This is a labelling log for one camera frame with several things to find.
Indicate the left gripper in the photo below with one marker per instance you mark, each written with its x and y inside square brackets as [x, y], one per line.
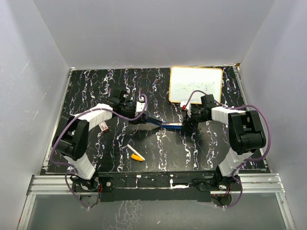
[133, 115]

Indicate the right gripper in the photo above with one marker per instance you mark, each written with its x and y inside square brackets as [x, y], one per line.
[190, 120]

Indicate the red white staple box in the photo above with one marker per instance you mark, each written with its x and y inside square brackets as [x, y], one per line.
[103, 126]

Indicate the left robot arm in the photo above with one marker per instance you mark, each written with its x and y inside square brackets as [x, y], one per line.
[71, 137]

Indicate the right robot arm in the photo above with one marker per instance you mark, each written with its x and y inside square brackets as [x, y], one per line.
[245, 133]

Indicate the white marker pen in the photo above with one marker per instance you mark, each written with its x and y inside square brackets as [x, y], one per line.
[136, 152]

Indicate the yellow marker cap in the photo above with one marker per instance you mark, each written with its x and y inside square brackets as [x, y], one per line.
[136, 157]

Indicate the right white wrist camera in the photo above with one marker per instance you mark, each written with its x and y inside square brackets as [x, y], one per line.
[186, 107]

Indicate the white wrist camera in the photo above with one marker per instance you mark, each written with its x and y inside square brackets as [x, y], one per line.
[186, 107]
[140, 106]

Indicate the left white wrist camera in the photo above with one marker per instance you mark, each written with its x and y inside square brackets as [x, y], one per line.
[140, 106]

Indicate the small whiteboard orange frame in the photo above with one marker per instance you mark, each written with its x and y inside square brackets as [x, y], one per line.
[185, 80]

